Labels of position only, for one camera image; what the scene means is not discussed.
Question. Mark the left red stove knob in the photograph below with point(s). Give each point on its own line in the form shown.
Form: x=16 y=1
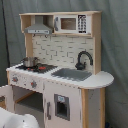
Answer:
x=14 y=79

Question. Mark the red stove knob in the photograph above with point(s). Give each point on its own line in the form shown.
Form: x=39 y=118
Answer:
x=33 y=84
x=14 y=79

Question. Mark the toy microwave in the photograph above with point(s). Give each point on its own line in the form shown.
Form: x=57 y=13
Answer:
x=73 y=24

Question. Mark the white oven door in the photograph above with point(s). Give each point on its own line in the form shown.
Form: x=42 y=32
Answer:
x=6 y=98

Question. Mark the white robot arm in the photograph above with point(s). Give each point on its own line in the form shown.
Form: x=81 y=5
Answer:
x=12 y=120

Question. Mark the white fridge door with dispenser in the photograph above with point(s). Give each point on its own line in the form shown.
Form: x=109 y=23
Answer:
x=62 y=106

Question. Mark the grey range hood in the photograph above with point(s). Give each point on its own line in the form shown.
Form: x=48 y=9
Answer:
x=39 y=27

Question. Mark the black toy faucet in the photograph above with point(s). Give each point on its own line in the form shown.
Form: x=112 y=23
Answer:
x=81 y=65

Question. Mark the small metal pot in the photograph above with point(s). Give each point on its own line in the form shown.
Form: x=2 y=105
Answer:
x=30 y=61

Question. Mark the grey toy sink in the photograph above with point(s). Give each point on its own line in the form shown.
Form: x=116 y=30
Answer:
x=72 y=74

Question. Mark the wooden toy kitchen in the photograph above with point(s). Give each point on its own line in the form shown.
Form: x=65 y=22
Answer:
x=61 y=50

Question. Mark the black toy stovetop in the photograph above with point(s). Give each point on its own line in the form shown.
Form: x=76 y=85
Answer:
x=39 y=68

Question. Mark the right red stove knob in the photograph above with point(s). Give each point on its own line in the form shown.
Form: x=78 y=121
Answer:
x=33 y=84

